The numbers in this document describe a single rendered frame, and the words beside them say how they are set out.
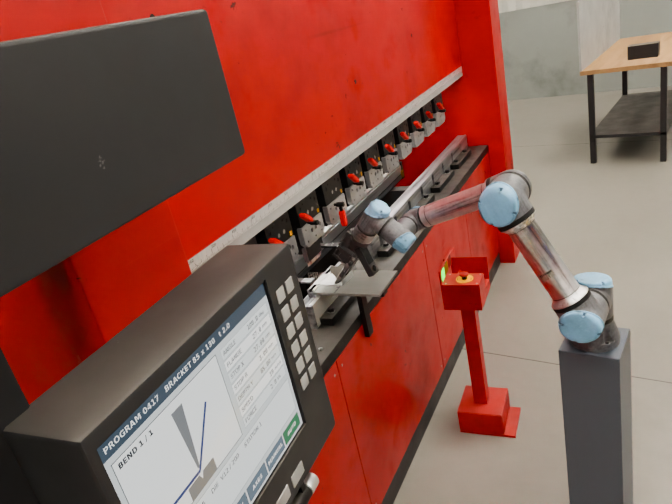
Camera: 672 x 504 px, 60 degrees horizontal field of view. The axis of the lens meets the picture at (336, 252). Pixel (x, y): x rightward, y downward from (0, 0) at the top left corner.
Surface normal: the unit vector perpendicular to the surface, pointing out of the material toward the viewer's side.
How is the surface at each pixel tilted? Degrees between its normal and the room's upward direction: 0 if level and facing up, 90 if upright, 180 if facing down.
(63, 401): 0
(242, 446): 90
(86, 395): 0
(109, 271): 90
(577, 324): 97
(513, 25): 90
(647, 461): 0
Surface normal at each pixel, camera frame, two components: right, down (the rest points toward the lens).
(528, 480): -0.21, -0.90
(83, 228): 0.90, -0.03
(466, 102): -0.42, 0.44
